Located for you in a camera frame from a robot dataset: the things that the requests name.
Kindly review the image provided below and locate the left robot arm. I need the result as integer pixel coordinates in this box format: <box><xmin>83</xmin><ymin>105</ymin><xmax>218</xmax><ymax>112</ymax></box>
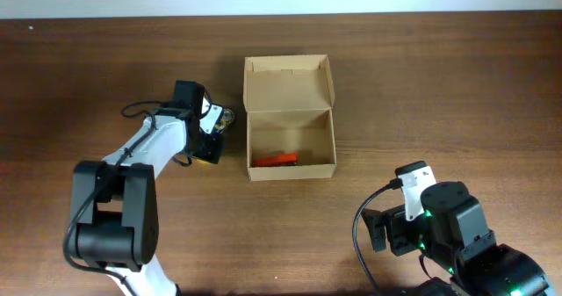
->
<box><xmin>62</xmin><ymin>80</ymin><xmax>235</xmax><ymax>295</ymax></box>

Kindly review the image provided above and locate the yellow correction tape dispenser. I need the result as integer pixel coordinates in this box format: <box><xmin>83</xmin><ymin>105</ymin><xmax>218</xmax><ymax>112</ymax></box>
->
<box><xmin>215</xmin><ymin>108</ymin><xmax>235</xmax><ymax>134</ymax></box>

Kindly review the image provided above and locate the black camera cable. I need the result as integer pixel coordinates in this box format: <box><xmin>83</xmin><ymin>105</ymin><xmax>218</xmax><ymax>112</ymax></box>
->
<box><xmin>351</xmin><ymin>177</ymin><xmax>403</xmax><ymax>295</ymax></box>
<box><xmin>62</xmin><ymin>91</ymin><xmax>214</xmax><ymax>296</ymax></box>

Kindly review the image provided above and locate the orange highlighter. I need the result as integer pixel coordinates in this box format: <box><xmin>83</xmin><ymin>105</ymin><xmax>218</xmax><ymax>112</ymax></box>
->
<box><xmin>251</xmin><ymin>153</ymin><xmax>299</xmax><ymax>168</ymax></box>

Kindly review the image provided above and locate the black right camera cable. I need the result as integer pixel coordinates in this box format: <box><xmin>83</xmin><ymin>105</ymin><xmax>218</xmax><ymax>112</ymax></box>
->
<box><xmin>351</xmin><ymin>177</ymin><xmax>403</xmax><ymax>295</ymax></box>

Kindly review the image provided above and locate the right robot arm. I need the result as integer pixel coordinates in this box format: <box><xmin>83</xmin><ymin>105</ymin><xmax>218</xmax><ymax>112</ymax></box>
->
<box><xmin>354</xmin><ymin>182</ymin><xmax>556</xmax><ymax>296</ymax></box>

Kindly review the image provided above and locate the black left camera cable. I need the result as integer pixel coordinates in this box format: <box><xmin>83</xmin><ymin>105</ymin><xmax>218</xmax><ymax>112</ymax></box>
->
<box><xmin>62</xmin><ymin>91</ymin><xmax>214</xmax><ymax>296</ymax></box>

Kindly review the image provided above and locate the brown cardboard box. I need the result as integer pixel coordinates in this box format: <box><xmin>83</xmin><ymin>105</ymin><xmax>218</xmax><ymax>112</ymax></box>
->
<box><xmin>243</xmin><ymin>54</ymin><xmax>337</xmax><ymax>182</ymax></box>

